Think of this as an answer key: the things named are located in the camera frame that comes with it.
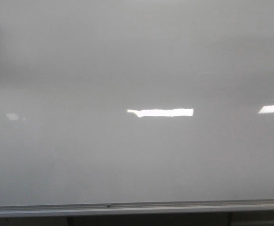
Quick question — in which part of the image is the white glossy whiteboard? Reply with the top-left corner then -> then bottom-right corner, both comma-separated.
0,0 -> 274,206

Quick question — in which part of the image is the grey aluminium marker tray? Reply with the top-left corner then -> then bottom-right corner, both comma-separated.
0,199 -> 274,218

